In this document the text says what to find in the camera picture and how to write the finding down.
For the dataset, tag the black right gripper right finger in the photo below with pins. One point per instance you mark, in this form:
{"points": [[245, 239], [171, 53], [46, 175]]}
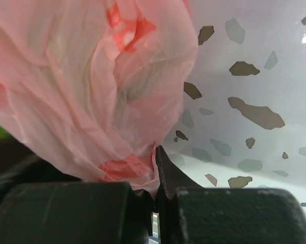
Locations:
{"points": [[190, 213]]}

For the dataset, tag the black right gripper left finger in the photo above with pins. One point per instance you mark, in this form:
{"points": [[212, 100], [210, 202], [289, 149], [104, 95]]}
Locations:
{"points": [[39, 204]]}

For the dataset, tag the pink plastic bag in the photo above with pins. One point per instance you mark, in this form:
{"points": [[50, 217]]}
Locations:
{"points": [[93, 87]]}

